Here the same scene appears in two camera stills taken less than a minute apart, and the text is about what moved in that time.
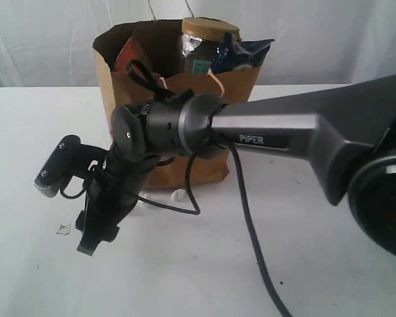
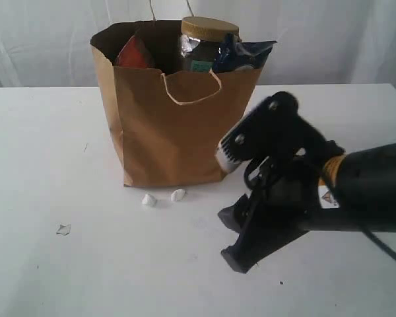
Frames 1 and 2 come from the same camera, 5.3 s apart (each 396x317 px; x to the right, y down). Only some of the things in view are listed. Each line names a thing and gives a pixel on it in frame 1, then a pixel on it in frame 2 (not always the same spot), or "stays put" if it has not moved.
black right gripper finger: (89, 242) to (255, 241)
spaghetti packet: (231, 53) stays put
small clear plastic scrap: (64, 229) stays put
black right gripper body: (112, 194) to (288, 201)
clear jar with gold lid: (200, 37) stays put
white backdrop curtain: (39, 43) stays put
